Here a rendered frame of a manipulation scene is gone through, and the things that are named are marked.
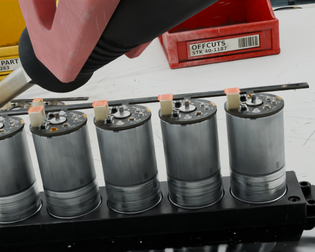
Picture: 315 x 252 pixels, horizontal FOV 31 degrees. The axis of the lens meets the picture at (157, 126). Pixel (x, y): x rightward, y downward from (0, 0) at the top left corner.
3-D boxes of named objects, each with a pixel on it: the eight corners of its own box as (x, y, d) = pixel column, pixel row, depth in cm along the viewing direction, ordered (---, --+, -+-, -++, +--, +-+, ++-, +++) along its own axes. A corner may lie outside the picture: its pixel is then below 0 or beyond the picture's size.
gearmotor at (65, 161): (100, 233, 26) (81, 128, 24) (46, 237, 26) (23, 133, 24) (106, 204, 28) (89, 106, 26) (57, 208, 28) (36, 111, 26)
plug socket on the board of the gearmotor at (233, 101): (246, 107, 24) (245, 92, 24) (225, 109, 24) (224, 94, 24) (244, 100, 25) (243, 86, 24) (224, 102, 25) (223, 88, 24)
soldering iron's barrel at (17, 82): (-21, 127, 23) (45, 85, 17) (-37, 90, 23) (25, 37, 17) (11, 115, 23) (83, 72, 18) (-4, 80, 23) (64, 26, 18)
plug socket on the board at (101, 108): (113, 120, 24) (111, 105, 24) (93, 121, 24) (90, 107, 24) (115, 112, 25) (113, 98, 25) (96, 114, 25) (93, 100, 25)
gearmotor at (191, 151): (226, 223, 25) (217, 115, 23) (170, 227, 25) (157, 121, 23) (222, 195, 27) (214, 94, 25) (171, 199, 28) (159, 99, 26)
